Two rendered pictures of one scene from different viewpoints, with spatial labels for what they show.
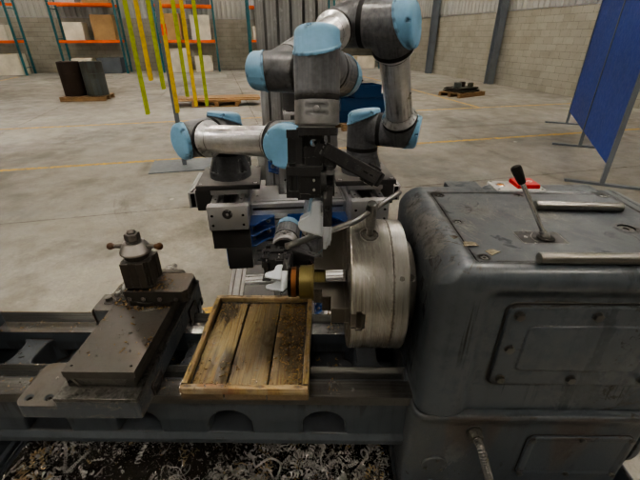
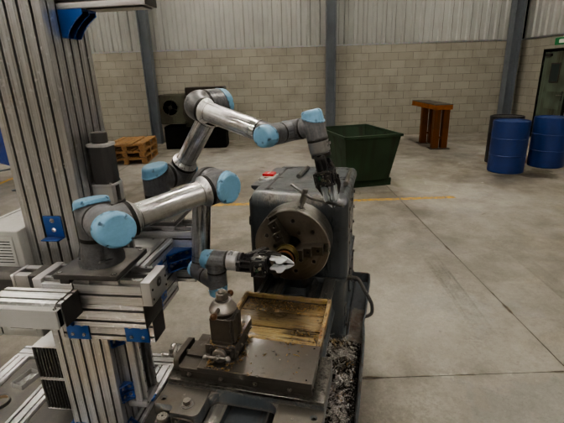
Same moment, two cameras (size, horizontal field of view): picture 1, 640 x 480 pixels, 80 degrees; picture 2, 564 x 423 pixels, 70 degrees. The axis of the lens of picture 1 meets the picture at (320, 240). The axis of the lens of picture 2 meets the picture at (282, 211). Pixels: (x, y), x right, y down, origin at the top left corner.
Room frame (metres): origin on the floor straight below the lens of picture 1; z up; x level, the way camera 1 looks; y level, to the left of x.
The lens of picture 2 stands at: (0.46, 1.43, 1.76)
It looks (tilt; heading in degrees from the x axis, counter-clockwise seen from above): 19 degrees down; 284
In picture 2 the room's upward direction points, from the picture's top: 2 degrees counter-clockwise
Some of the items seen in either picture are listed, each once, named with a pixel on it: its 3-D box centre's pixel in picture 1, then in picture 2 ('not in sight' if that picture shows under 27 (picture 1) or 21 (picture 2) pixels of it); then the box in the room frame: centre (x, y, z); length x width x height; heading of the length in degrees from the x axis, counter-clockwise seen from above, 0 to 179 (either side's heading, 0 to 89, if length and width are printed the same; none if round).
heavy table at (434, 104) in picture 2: not in sight; (429, 122); (-0.76, -9.14, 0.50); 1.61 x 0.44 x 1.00; 104
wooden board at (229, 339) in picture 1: (256, 340); (279, 320); (0.79, 0.17, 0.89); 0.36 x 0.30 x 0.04; 179
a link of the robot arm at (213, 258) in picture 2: (287, 233); (215, 259); (1.05, 0.10, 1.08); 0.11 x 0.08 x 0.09; 179
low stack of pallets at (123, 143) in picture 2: not in sight; (133, 149); (5.85, -6.69, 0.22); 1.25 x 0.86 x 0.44; 107
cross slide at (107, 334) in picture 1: (139, 317); (246, 361); (0.81, 0.49, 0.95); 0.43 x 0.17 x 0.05; 179
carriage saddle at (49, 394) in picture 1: (124, 335); (247, 388); (0.79, 0.54, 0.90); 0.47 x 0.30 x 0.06; 179
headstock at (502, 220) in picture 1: (523, 286); (306, 215); (0.80, -0.52, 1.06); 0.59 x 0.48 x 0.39; 89
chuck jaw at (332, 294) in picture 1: (337, 303); (311, 249); (0.69, -0.04, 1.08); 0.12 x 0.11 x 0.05; 179
